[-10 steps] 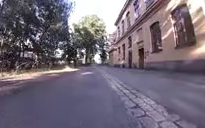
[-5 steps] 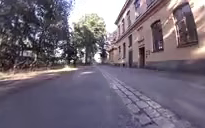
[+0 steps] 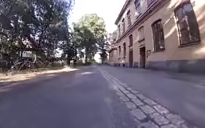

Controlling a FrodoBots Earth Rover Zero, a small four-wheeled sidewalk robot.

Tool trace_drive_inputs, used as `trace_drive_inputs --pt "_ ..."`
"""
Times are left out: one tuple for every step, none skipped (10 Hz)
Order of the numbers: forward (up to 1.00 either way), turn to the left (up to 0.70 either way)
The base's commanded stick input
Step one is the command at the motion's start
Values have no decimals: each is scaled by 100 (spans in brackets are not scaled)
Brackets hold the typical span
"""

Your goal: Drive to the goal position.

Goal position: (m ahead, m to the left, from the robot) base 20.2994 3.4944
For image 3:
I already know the grey asphalt pavement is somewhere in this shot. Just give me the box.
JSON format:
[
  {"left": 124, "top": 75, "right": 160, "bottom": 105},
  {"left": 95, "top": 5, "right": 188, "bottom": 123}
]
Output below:
[{"left": 99, "top": 64, "right": 205, "bottom": 128}]

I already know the white sign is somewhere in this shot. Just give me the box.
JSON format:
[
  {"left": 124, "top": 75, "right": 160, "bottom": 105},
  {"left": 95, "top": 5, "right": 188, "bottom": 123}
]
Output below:
[{"left": 21, "top": 50, "right": 37, "bottom": 61}]

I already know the grey asphalt road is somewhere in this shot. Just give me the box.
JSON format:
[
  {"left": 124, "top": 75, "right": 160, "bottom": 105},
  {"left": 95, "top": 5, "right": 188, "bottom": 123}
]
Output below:
[{"left": 0, "top": 64, "right": 138, "bottom": 128}]

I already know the dirt and grass verge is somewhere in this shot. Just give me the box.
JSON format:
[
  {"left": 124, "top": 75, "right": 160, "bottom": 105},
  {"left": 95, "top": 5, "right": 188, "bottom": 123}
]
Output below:
[{"left": 0, "top": 64, "right": 79, "bottom": 84}]

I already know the row of trees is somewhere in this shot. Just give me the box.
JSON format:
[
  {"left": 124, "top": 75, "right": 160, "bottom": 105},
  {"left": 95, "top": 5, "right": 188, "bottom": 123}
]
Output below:
[{"left": 0, "top": 0, "right": 74, "bottom": 73}]

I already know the large green tree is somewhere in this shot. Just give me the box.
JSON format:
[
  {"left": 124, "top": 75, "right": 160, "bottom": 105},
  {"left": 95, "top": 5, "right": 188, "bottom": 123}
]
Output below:
[{"left": 71, "top": 13, "right": 111, "bottom": 66}]

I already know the cobblestone strip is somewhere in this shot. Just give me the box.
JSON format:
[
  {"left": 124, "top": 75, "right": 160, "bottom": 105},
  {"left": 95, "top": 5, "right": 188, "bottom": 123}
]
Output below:
[{"left": 97, "top": 66, "right": 191, "bottom": 128}]

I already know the beige multi-storey building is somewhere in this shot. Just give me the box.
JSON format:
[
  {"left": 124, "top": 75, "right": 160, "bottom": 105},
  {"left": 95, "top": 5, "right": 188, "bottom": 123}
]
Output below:
[{"left": 109, "top": 0, "right": 205, "bottom": 75}]

